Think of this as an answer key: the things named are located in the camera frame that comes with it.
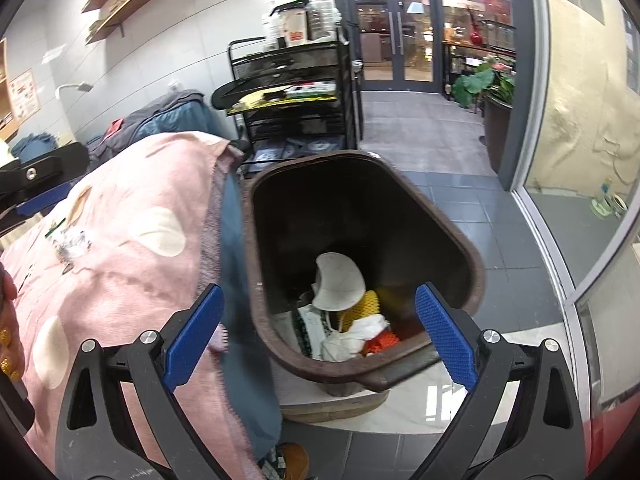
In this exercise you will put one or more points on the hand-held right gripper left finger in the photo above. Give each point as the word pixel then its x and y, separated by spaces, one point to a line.
pixel 192 340

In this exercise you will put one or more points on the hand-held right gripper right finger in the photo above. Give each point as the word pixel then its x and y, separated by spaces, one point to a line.
pixel 445 340

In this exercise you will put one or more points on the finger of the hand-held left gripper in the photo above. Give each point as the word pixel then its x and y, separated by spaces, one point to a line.
pixel 47 197

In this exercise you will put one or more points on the orange red foam net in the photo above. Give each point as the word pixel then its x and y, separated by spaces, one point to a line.
pixel 382 344

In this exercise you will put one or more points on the yellow foam fruit net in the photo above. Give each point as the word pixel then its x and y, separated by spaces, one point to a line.
pixel 367 305

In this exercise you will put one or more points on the green printed white bag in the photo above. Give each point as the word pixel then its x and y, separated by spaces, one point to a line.
pixel 310 330

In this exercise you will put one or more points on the white foam bowl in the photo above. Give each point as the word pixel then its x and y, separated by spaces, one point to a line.
pixel 340 280

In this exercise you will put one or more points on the dark brown trash bin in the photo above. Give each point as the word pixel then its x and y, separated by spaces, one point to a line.
pixel 325 200

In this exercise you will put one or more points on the person's left hand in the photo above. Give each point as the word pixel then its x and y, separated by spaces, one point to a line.
pixel 10 310

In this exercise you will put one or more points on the green snack wrapper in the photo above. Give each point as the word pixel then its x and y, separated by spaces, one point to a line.
pixel 54 233

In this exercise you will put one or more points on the clear crumpled plastic bag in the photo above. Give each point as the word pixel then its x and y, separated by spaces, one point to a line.
pixel 70 245

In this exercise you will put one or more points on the dark blue cloth pile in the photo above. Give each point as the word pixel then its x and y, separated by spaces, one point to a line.
pixel 32 145

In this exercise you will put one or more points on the blue bed skirt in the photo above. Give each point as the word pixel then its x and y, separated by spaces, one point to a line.
pixel 250 385

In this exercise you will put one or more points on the pink spotted blanket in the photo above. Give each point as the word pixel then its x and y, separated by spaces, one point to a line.
pixel 125 270

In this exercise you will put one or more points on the red cloth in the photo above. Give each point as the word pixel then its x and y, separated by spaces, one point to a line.
pixel 115 126

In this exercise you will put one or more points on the white floor lamp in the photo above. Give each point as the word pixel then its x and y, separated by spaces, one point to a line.
pixel 75 86

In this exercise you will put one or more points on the wooden shelf cabinet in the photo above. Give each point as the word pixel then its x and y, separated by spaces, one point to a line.
pixel 5 90

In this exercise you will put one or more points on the grey covered massage bed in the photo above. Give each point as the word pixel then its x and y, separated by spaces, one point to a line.
pixel 170 115

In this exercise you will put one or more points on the small white round dish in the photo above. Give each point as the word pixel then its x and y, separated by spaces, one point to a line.
pixel 602 206
pixel 621 204

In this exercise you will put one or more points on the black round stool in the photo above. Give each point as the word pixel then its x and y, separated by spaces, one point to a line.
pixel 230 95

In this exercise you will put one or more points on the row of dark printed boxes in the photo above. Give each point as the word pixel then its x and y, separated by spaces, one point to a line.
pixel 300 149

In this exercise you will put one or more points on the yellow paper sheet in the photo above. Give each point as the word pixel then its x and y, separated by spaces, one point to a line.
pixel 255 101

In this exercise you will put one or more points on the potted green plant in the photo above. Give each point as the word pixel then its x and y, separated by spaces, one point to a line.
pixel 475 82

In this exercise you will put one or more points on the black metal cart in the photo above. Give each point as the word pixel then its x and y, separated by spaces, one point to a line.
pixel 280 60

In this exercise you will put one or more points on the white pump bottle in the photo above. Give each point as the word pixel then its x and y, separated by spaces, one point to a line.
pixel 272 32

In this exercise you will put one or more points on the white container red label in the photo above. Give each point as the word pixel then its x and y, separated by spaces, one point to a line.
pixel 296 27

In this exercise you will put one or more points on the red vase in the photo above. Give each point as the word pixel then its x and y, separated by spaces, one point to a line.
pixel 476 37

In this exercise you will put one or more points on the glass double door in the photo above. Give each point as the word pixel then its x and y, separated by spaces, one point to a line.
pixel 390 35

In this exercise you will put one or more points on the large clear plastic jug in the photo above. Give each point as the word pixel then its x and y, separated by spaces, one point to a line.
pixel 321 17

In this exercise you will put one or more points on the wall poster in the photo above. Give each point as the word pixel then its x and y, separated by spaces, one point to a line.
pixel 24 92

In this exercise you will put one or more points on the white wall outlet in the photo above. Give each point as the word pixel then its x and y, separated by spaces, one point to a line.
pixel 174 85

